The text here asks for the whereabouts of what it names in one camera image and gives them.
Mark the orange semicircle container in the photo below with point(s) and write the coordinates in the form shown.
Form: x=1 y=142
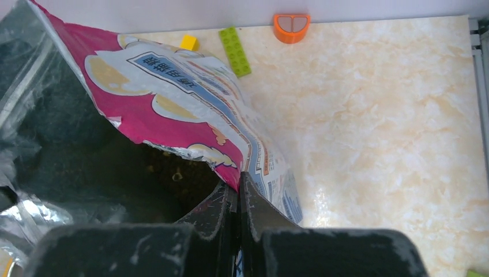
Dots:
x=290 y=28

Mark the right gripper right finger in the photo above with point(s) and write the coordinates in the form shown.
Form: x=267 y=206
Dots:
x=265 y=234

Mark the small yellow block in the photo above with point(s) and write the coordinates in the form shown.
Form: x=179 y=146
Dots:
x=190 y=43

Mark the green lego brick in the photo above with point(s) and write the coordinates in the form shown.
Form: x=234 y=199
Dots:
x=234 y=51

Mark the pink pet food bag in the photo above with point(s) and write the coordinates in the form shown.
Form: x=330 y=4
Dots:
x=82 y=81

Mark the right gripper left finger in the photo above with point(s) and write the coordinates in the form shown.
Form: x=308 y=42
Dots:
x=210 y=247

